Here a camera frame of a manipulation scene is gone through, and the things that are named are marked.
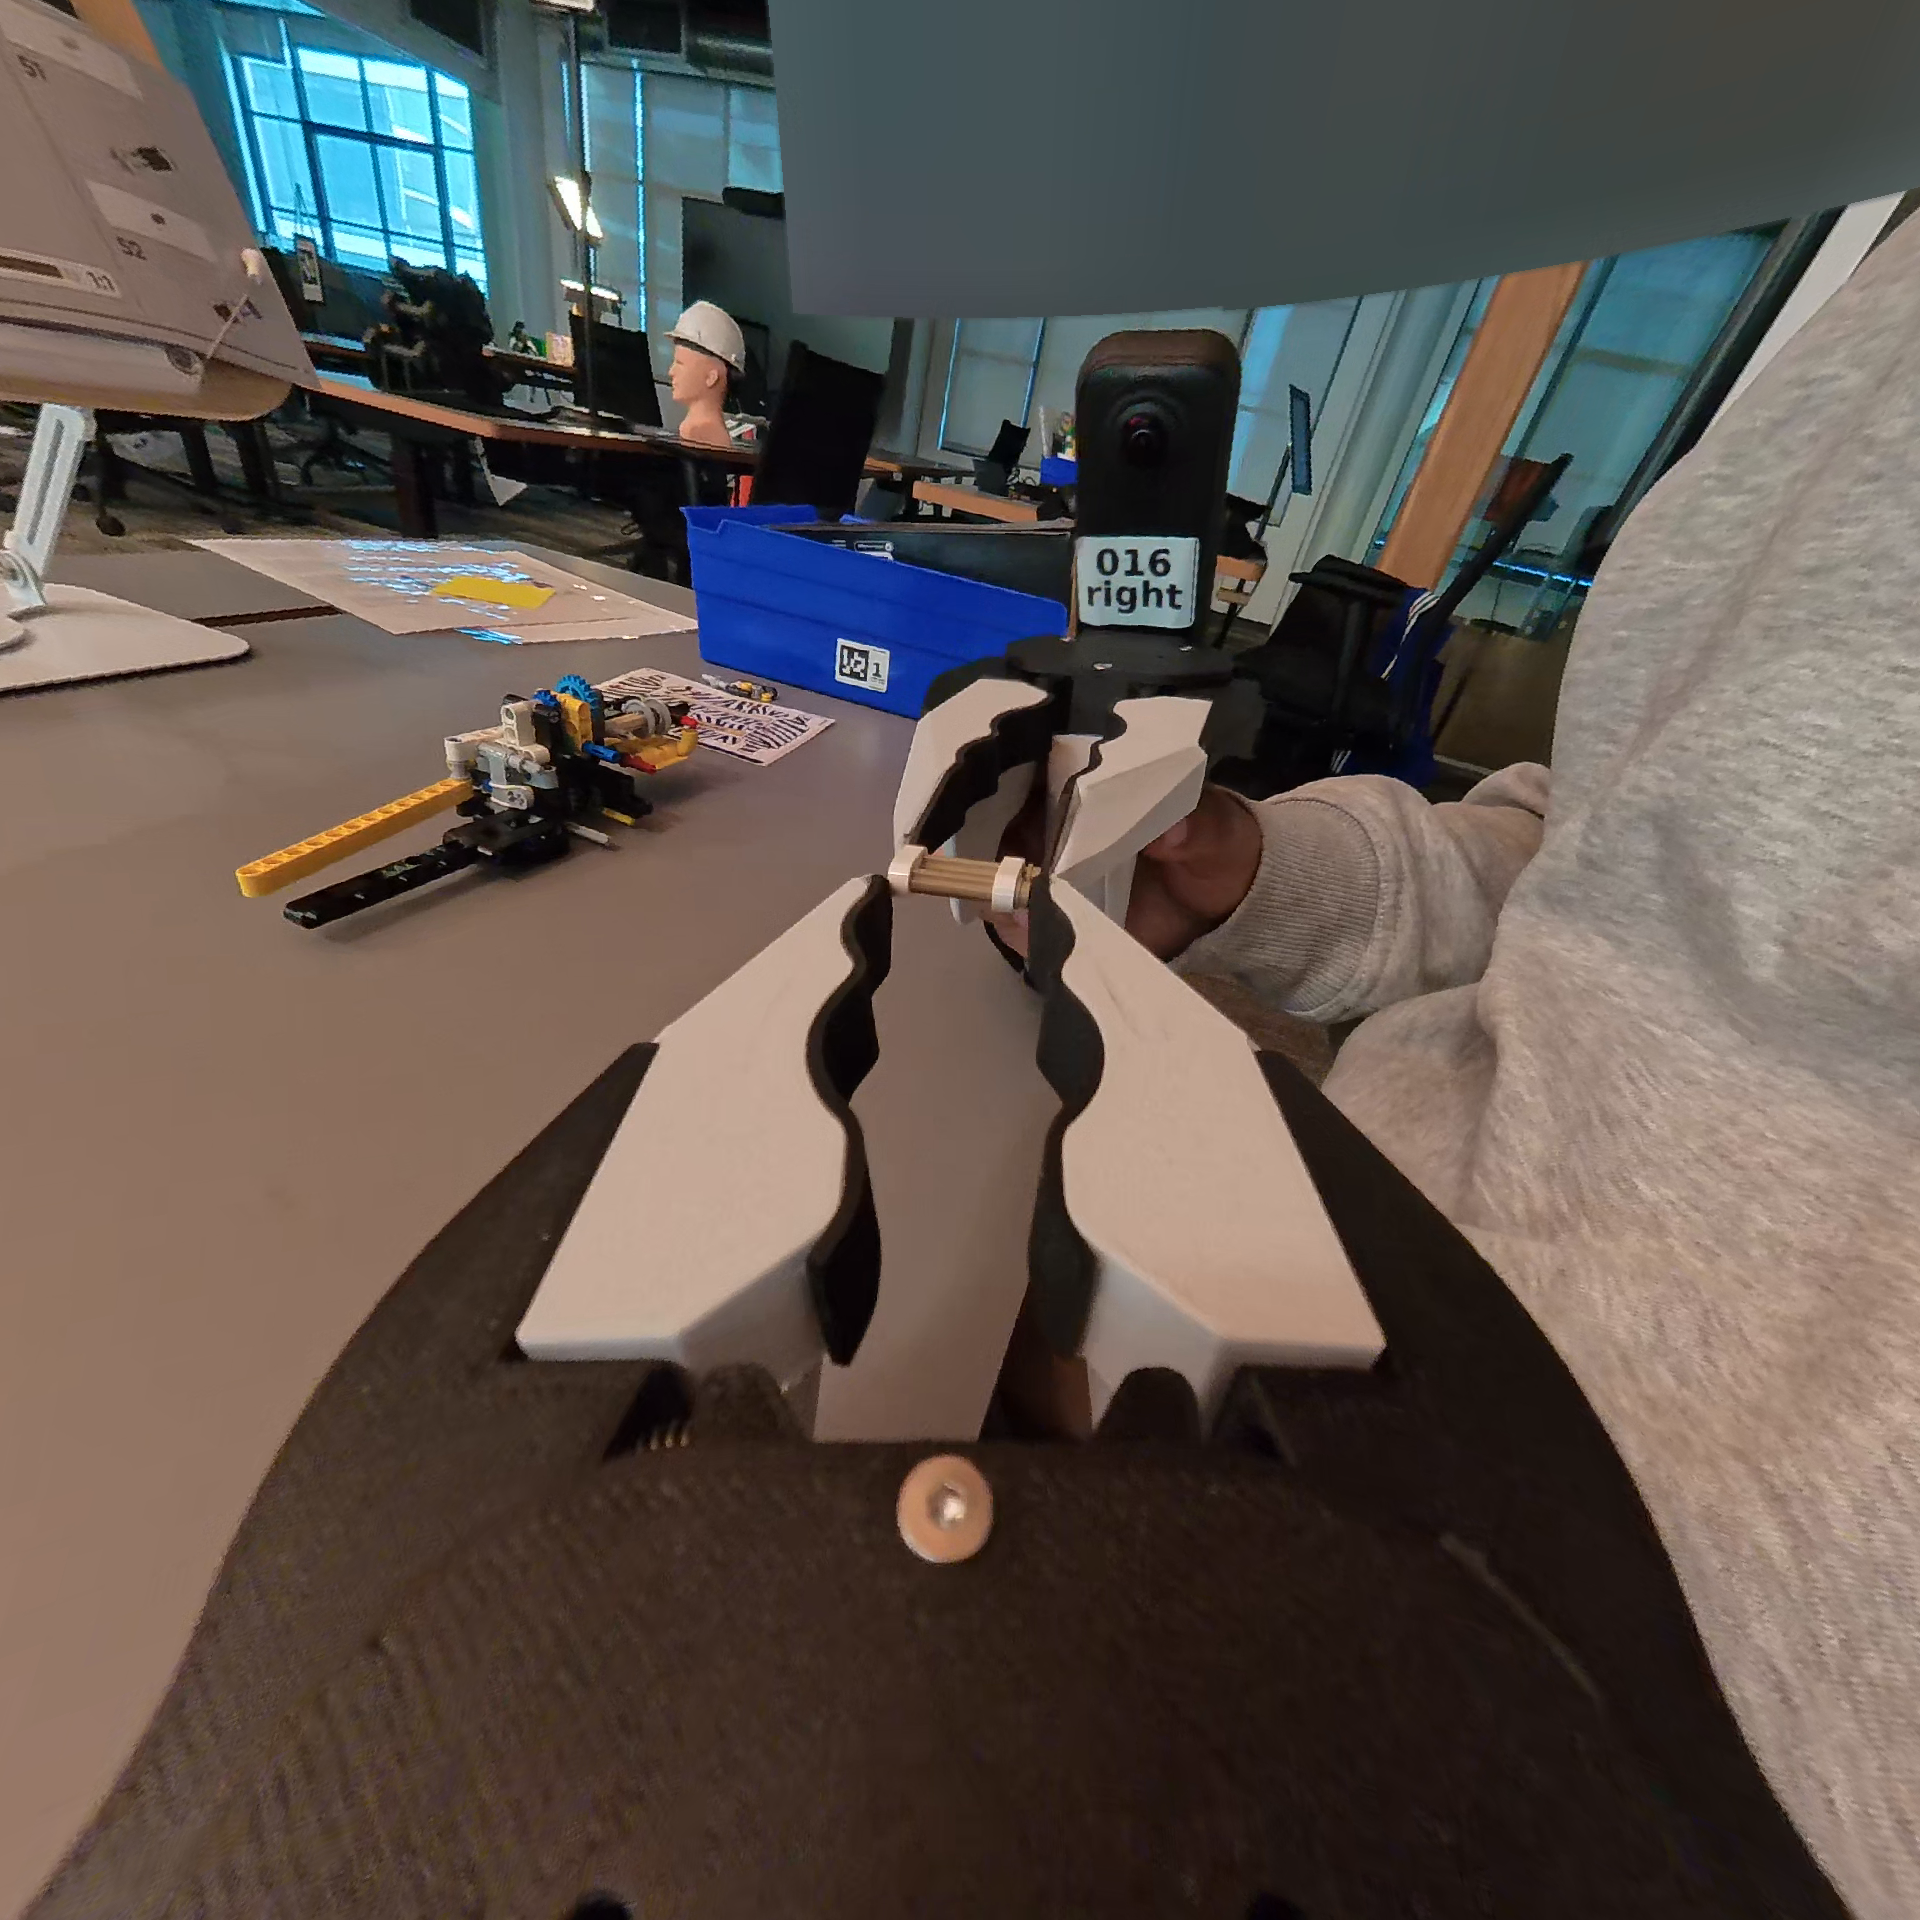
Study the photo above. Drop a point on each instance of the yellow paper note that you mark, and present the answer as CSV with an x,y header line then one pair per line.
x,y
494,590

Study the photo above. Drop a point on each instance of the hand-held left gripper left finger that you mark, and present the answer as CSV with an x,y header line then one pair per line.
x,y
705,1184

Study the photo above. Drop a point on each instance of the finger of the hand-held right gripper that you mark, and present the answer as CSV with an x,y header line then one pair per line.
x,y
1148,781
932,764

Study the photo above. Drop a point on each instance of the tan lego axle white connectors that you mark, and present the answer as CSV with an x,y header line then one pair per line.
x,y
960,882

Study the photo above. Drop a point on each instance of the blue plastic bin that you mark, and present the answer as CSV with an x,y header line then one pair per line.
x,y
781,600

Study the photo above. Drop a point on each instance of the monitor on arm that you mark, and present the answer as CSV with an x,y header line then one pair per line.
x,y
1298,435

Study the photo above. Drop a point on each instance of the large paned window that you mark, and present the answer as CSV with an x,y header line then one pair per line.
x,y
361,164

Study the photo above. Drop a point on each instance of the blue jacket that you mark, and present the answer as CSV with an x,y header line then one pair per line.
x,y
1418,660

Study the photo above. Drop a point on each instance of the wooden column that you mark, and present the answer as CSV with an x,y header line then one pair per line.
x,y
1484,421

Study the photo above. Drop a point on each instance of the person's right hand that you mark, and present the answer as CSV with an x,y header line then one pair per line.
x,y
1209,870

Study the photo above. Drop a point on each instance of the black desk monitor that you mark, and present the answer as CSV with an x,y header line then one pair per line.
x,y
614,368

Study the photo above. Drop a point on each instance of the white hard hat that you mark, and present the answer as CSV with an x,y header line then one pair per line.
x,y
709,331

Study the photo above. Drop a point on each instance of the small yellow black lego piece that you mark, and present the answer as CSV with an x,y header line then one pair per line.
x,y
742,690

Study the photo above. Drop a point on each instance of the black flat case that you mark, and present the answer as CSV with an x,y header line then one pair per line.
x,y
960,555

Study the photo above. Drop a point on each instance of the long wood-top desk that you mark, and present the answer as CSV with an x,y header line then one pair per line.
x,y
451,417

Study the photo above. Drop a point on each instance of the mannequin head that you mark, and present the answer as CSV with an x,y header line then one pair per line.
x,y
703,398

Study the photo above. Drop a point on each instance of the black high-back office chair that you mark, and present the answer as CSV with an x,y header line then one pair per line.
x,y
818,429

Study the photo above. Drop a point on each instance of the partly built lego model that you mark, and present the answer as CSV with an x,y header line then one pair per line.
x,y
525,764

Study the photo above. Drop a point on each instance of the large black screen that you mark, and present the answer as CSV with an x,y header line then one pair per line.
x,y
729,255

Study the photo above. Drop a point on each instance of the floor lamp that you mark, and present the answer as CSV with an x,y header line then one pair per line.
x,y
579,206

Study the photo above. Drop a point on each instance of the lego instruction booklet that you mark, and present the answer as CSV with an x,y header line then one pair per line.
x,y
120,180

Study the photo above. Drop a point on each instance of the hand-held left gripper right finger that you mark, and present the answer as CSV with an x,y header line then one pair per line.
x,y
1201,1200

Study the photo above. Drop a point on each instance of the laminated paper sheet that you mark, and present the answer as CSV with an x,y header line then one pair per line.
x,y
330,579

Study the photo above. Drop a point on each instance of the dark equipment on desk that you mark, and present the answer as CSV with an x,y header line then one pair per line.
x,y
428,323

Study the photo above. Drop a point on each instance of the zebra striped sticker sheet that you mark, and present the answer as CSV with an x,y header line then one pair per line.
x,y
750,732

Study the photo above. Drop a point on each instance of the person's right forearm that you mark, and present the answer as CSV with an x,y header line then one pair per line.
x,y
1350,884

